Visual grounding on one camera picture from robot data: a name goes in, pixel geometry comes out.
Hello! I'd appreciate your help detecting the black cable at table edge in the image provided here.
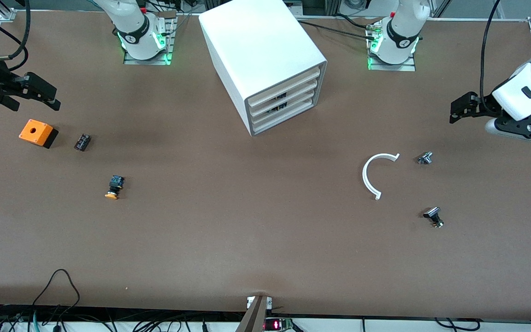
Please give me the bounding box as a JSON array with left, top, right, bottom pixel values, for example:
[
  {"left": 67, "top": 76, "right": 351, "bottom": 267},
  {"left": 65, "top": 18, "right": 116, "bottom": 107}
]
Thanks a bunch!
[{"left": 434, "top": 317, "right": 481, "bottom": 332}]

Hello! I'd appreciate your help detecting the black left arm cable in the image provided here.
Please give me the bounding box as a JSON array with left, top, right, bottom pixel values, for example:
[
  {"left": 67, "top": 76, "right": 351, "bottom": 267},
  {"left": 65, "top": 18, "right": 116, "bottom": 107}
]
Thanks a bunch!
[{"left": 479, "top": 0, "right": 502, "bottom": 105}]

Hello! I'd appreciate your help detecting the device with red display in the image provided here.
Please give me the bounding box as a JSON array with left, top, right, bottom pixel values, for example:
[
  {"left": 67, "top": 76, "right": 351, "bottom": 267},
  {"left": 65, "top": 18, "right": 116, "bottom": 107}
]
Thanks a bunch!
[{"left": 264, "top": 317, "right": 295, "bottom": 332}]

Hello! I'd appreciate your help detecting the black head selector switch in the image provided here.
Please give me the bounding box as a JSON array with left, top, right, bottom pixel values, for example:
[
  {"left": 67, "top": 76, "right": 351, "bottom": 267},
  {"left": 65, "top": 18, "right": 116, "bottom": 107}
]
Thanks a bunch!
[{"left": 422, "top": 207, "right": 445, "bottom": 229}]

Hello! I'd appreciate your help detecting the white stand bracket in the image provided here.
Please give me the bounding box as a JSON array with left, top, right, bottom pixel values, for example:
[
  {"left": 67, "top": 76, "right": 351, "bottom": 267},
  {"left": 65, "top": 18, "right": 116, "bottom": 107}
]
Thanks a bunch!
[{"left": 246, "top": 296, "right": 273, "bottom": 310}]

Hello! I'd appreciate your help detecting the white plastic drawer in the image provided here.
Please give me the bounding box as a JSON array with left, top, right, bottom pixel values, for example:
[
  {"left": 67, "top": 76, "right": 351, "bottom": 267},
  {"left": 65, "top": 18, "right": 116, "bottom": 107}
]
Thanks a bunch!
[
  {"left": 251, "top": 89, "right": 317, "bottom": 125},
  {"left": 252, "top": 98, "right": 316, "bottom": 134},
  {"left": 247, "top": 67, "right": 322, "bottom": 108},
  {"left": 249, "top": 78, "right": 319, "bottom": 117}
]

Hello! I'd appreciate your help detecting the brown camera stand post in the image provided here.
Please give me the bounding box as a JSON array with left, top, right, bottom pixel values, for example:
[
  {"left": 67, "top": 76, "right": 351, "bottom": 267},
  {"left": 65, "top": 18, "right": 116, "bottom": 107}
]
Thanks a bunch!
[{"left": 235, "top": 296, "right": 269, "bottom": 332}]

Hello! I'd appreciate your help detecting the orange box with hole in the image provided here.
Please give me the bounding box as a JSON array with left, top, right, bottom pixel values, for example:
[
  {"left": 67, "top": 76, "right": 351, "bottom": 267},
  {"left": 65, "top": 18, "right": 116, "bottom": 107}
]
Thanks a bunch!
[{"left": 18, "top": 119, "right": 59, "bottom": 149}]

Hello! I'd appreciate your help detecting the black looping cable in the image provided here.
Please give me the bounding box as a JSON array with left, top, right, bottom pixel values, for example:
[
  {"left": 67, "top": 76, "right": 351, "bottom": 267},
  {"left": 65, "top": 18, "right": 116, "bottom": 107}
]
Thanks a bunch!
[{"left": 32, "top": 268, "right": 81, "bottom": 320}]

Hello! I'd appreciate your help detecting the black cable on table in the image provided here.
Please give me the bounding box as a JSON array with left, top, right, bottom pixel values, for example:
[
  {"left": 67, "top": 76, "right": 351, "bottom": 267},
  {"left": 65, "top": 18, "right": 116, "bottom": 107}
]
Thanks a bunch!
[{"left": 297, "top": 14, "right": 379, "bottom": 42}]

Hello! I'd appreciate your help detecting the white curved plastic strip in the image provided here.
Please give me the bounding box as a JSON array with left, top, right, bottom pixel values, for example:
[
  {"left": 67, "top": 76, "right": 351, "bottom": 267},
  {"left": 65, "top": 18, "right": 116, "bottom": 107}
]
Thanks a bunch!
[{"left": 362, "top": 153, "right": 401, "bottom": 201}]

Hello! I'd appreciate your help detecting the orange push button switch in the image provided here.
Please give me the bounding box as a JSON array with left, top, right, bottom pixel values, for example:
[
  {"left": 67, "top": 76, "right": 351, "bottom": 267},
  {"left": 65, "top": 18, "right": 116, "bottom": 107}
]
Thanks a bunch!
[{"left": 104, "top": 175, "right": 125, "bottom": 201}]

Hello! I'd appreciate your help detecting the white drawer cabinet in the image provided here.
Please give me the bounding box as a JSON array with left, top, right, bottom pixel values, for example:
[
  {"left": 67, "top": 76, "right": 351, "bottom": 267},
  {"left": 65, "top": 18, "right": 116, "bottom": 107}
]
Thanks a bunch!
[{"left": 198, "top": 0, "right": 329, "bottom": 137}]

